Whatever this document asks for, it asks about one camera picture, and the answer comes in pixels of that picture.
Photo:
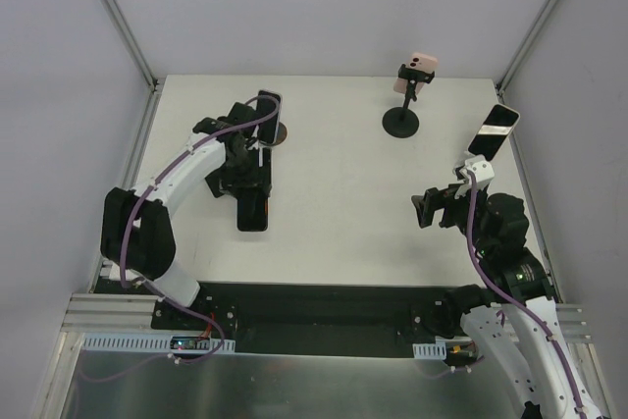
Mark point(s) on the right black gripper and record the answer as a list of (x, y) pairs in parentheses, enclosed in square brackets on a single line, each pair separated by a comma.
[(427, 208)]

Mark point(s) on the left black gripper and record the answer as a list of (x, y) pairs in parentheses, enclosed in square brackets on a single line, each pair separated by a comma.
[(250, 182)]

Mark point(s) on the black folding phone stand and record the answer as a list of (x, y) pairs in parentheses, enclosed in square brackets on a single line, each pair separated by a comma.
[(218, 183)]

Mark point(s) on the blue-edged black phone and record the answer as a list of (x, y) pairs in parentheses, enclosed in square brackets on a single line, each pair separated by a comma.
[(268, 106)]

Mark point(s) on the cream-edged black phone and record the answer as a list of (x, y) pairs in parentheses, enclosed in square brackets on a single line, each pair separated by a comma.
[(493, 132)]

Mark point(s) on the white metal phone stand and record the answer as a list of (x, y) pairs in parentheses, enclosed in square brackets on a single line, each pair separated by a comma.
[(461, 163)]

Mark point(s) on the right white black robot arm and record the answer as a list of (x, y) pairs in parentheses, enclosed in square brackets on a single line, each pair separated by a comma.
[(511, 316)]

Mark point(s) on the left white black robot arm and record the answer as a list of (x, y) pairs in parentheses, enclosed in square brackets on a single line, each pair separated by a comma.
[(137, 232)]

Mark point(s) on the round brown phone stand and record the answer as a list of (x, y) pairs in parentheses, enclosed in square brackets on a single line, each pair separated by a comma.
[(281, 136)]

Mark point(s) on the black clamp tripod stand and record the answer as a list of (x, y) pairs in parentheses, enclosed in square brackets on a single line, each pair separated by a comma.
[(402, 122)]

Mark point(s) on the pink phone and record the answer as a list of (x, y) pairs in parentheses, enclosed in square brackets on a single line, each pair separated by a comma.
[(422, 66)]

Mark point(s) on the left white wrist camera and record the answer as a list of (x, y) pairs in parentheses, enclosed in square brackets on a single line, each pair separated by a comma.
[(258, 153)]

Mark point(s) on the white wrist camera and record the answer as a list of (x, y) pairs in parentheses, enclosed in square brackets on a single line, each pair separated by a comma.
[(258, 153), (481, 169)]

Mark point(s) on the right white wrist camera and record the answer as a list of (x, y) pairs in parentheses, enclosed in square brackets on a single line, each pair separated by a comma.
[(481, 169)]

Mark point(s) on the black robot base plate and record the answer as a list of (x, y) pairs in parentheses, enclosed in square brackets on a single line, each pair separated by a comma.
[(319, 320)]

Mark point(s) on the right white cable duct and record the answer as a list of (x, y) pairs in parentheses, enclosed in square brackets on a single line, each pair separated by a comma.
[(435, 350)]

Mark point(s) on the white cable duct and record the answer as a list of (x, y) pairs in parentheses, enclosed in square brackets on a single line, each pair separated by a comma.
[(435, 350), (136, 343)]

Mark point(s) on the left white cable duct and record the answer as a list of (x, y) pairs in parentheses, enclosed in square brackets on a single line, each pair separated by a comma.
[(136, 343)]

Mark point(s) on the left aluminium frame post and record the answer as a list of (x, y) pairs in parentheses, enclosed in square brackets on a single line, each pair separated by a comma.
[(129, 40)]

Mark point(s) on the aluminium frame post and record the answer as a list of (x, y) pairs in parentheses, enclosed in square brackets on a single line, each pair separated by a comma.
[(532, 35), (129, 40)]

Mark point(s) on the right aluminium frame post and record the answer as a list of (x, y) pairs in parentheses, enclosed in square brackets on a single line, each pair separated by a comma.
[(532, 35)]

